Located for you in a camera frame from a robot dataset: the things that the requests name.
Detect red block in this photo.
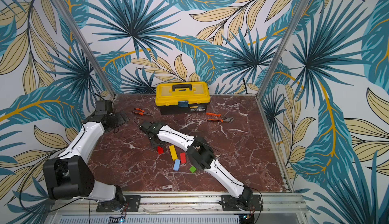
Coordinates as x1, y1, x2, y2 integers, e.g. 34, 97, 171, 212
157, 146, 164, 155
180, 153, 186, 164

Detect yellow block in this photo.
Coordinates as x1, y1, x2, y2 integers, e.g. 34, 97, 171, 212
169, 145, 178, 161

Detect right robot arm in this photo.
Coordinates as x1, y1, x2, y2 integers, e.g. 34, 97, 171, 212
139, 121, 253, 204

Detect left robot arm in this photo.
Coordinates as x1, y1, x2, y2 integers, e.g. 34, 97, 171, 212
43, 100, 129, 205

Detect yellow black toolbox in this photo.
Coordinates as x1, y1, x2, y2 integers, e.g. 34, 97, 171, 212
156, 81, 210, 115

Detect light blue block lower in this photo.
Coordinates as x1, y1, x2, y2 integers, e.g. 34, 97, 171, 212
173, 159, 181, 171

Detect green small cube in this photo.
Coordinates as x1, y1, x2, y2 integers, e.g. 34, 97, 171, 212
189, 166, 197, 173

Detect small orange-handled pliers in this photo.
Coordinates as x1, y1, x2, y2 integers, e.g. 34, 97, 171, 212
132, 108, 152, 116

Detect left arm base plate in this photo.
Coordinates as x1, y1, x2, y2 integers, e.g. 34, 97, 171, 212
96, 195, 141, 213

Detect large orange-handled pliers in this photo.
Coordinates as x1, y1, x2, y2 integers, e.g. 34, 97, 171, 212
206, 112, 234, 123

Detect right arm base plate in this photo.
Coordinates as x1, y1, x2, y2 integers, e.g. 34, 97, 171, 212
219, 195, 263, 211

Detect aluminium front rail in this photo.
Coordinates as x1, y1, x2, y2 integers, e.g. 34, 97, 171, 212
45, 192, 313, 224

